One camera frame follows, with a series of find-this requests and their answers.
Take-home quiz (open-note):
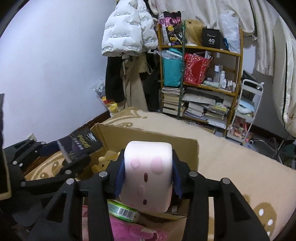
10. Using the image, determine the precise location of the pink strawberry bear plush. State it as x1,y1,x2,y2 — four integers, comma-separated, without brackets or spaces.
82,204,170,241

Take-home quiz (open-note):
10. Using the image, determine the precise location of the green barcode packet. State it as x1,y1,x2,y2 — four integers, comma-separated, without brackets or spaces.
107,200,140,223

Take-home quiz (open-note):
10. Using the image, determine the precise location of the white pink swirl plush pillow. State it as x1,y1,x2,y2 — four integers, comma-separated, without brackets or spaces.
119,141,173,213

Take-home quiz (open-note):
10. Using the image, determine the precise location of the beige patterned carpet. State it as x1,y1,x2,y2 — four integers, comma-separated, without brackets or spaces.
24,106,296,241

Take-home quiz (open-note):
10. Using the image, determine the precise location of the yellow bear plush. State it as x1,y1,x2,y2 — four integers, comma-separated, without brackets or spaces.
91,151,120,174

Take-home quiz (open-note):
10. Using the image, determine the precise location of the brown cardboard box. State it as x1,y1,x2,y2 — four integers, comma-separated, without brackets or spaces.
91,123,199,220

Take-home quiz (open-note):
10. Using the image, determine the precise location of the pile of books right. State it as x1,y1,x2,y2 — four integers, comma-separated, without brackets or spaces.
182,87,234,130

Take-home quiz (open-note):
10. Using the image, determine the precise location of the plastic bag of toys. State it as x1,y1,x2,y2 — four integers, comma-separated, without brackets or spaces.
93,79,120,117

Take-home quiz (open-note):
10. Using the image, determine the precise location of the white rolling cart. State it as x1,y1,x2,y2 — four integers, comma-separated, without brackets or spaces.
226,79,264,143

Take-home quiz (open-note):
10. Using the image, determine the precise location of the stack of books left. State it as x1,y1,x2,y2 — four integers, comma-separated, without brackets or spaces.
162,86,185,116

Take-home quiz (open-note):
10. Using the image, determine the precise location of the wooden bookshelf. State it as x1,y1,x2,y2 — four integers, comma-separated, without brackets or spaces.
157,17,243,132

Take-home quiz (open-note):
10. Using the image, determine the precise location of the red gift bag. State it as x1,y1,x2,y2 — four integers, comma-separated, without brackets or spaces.
184,53,212,86

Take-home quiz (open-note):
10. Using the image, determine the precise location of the beige hanging coat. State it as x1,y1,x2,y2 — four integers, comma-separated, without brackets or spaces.
120,57,148,111

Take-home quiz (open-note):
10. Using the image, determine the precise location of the teal gift bag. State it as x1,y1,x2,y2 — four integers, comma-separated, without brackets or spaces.
162,48,183,87

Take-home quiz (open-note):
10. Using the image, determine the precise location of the black box labelled 40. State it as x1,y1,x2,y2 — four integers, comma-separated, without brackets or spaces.
202,28,221,49

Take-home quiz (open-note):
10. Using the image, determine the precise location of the cream folded mattress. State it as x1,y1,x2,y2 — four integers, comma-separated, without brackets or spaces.
273,17,295,137

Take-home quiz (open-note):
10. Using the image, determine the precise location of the blonde wig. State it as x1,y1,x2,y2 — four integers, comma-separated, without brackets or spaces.
185,19,204,46

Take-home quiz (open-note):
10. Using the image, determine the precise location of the black printed bag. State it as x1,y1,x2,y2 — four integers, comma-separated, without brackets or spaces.
159,11,183,46

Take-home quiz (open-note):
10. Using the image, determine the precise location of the white puffer jacket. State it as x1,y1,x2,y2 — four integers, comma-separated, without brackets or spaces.
101,1,158,57

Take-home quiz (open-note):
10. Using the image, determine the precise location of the cream curtain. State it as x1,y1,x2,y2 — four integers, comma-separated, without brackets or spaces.
148,0,278,76

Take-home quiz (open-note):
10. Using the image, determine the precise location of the wall socket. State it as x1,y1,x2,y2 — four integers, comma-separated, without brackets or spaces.
27,133,37,141

